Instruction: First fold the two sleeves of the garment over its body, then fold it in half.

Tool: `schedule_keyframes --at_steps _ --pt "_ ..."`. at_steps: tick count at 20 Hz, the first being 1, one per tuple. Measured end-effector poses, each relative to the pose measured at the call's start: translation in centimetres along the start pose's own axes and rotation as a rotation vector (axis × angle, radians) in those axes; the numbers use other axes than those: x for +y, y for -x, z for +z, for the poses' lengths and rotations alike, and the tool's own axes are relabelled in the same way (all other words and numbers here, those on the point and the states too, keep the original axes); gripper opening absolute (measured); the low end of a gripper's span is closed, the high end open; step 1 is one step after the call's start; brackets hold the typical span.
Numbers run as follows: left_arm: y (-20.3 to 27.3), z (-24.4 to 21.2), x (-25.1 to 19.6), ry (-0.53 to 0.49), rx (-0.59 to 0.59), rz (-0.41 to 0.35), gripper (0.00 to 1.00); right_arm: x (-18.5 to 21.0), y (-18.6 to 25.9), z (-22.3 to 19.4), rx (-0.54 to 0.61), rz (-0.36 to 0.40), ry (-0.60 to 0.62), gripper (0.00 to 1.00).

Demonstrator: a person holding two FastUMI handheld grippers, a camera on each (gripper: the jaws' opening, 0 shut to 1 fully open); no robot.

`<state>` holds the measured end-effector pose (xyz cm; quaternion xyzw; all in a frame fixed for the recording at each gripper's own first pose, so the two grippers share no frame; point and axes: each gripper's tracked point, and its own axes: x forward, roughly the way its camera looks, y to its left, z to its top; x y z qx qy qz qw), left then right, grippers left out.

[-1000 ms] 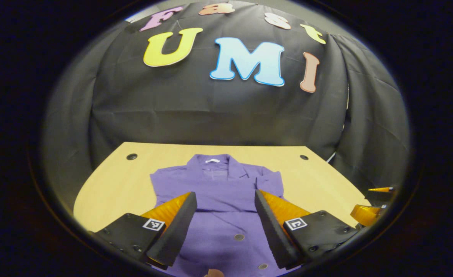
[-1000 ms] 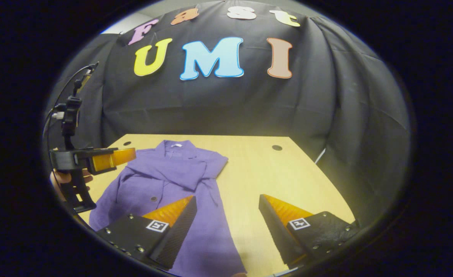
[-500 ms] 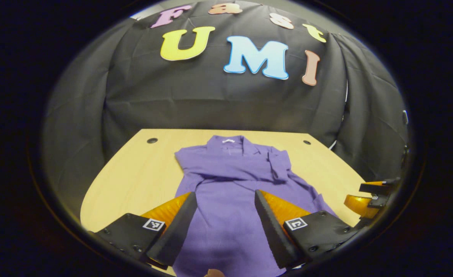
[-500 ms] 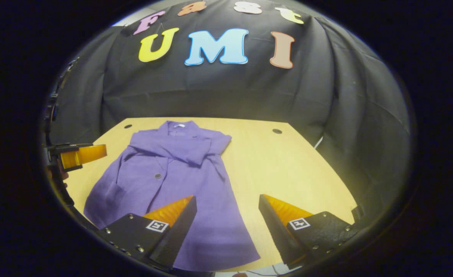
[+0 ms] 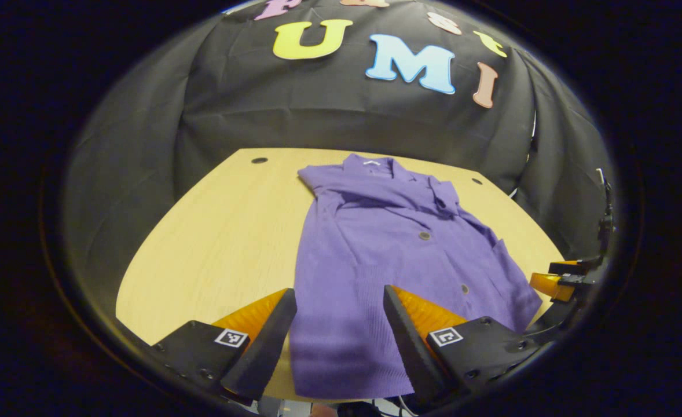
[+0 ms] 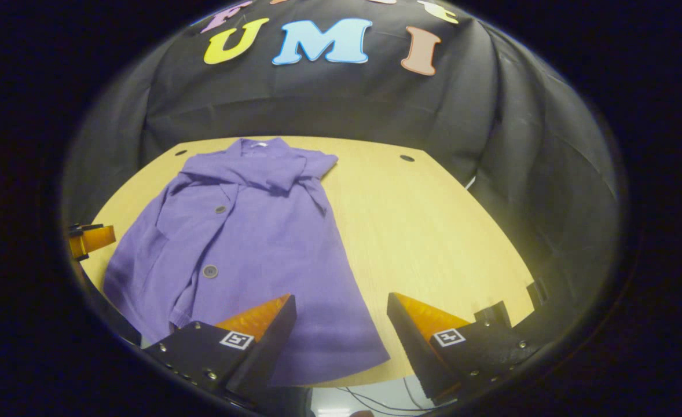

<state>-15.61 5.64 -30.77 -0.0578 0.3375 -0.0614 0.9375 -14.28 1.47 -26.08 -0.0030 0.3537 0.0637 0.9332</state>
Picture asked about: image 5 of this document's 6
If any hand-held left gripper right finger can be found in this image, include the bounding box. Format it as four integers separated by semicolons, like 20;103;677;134
383;284;550;406

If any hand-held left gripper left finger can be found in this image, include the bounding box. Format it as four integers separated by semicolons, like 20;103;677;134
147;288;298;401

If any purple shirt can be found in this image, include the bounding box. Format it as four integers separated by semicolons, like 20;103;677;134
289;153;543;400

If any black backdrop cloth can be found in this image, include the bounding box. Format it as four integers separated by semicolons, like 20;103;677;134
63;0;617;302

